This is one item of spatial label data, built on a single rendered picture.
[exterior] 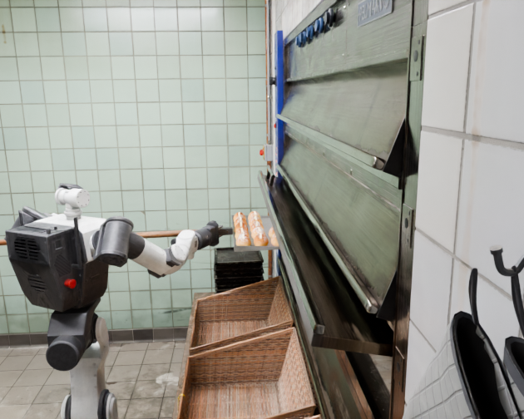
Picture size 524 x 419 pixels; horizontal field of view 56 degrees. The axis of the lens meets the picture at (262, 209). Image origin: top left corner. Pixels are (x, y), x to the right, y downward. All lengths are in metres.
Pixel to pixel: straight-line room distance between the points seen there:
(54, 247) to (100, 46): 2.09
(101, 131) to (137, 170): 0.36
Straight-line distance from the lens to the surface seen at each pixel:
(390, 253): 0.94
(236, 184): 3.55
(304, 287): 1.05
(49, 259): 1.74
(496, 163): 0.58
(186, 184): 3.56
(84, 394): 2.14
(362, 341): 0.93
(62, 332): 1.90
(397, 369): 0.94
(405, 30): 0.90
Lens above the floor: 1.84
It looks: 13 degrees down
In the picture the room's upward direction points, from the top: 1 degrees counter-clockwise
